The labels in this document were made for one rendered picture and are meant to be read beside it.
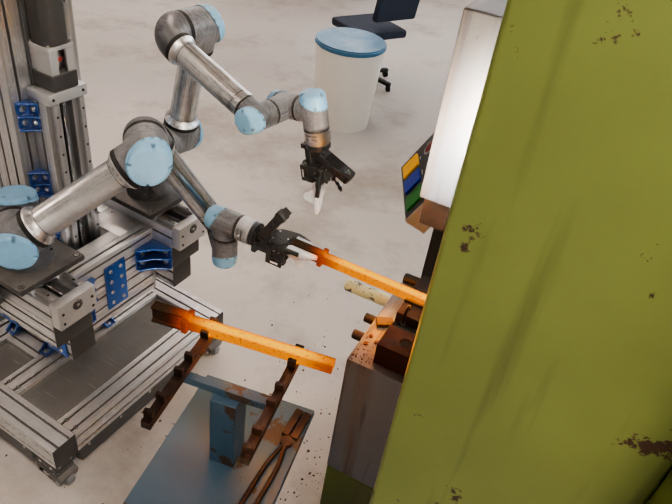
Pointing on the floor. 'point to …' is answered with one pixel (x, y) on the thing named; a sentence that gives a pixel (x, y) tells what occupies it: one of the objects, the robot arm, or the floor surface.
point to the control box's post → (432, 252)
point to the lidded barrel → (348, 74)
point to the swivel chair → (377, 24)
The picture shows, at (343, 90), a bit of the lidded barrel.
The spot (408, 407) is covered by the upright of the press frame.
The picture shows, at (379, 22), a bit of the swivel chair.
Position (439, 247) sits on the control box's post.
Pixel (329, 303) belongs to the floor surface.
